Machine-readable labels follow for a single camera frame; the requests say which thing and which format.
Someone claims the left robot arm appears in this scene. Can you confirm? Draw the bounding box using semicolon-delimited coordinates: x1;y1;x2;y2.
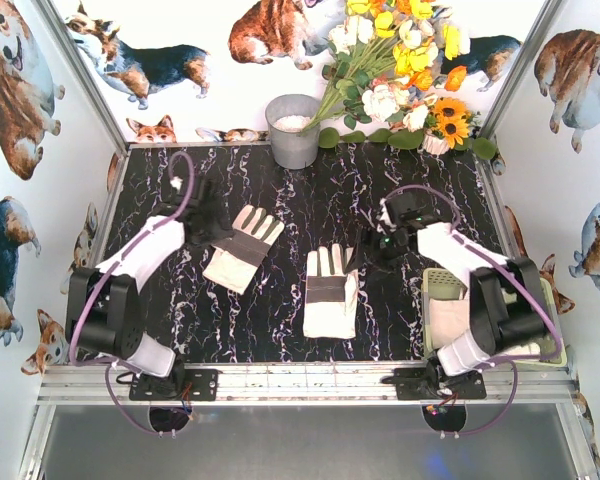
65;176;234;378

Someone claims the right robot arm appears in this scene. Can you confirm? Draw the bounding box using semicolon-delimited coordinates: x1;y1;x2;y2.
345;185;554;377

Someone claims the green storage basket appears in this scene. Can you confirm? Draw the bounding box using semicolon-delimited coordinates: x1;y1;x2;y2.
421;268;567;368

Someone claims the small white flower pot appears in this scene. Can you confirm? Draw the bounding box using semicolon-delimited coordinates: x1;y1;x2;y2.
422;133;450;156

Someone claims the grey metal bucket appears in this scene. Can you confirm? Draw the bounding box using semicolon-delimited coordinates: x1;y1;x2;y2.
265;94;320;170

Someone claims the artificial flower bouquet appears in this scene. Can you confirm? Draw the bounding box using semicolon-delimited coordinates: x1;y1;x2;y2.
313;1;519;160

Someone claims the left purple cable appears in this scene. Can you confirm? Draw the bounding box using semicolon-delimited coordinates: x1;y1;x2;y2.
67;152;201;439

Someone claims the purple cable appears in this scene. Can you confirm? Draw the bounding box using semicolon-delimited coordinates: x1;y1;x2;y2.
382;184;565;439
67;152;201;439

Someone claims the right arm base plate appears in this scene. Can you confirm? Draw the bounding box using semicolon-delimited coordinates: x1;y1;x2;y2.
388;368;487;400

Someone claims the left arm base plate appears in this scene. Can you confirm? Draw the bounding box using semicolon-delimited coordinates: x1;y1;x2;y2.
129;369;219;402

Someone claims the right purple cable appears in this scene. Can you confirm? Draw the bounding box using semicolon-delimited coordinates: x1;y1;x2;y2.
382;184;565;439

